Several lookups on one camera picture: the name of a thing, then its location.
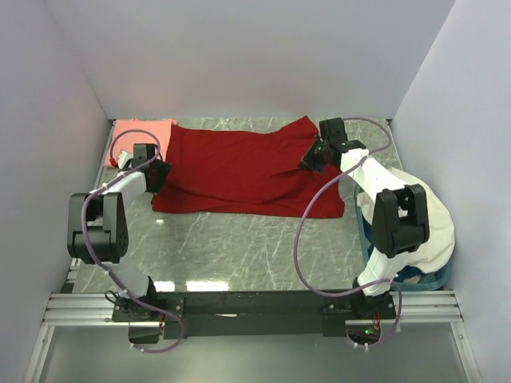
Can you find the blue plastic basket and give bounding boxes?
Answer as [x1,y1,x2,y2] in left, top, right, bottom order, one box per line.
[354,186,451,291]

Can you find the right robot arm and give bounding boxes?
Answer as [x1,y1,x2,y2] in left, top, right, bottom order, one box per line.
[300,117,430,318]

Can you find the blue t shirt in basket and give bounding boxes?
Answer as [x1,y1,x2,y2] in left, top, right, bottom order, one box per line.
[364,231,425,283]

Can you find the red t shirt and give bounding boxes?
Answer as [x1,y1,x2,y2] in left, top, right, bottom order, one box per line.
[152,116,340,217]

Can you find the folded pink t shirt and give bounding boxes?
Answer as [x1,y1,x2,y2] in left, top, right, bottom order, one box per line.
[104,119,176,168]

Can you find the black base beam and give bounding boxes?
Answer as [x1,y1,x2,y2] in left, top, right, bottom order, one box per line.
[112,290,398,344]

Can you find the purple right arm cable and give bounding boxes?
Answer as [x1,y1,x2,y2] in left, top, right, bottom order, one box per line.
[294,116,402,351]

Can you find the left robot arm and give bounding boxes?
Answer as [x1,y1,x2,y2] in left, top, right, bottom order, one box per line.
[67,144,171,321]

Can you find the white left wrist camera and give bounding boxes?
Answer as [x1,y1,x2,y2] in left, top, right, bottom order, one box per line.
[109,149,133,169]

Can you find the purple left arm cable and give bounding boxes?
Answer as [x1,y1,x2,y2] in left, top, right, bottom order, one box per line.
[81,128,188,355]

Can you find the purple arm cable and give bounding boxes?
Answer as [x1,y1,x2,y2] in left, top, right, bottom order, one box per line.
[294,116,402,351]
[81,128,188,355]

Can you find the white crumpled t shirt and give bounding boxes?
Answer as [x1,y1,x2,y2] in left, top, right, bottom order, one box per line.
[351,162,454,284]

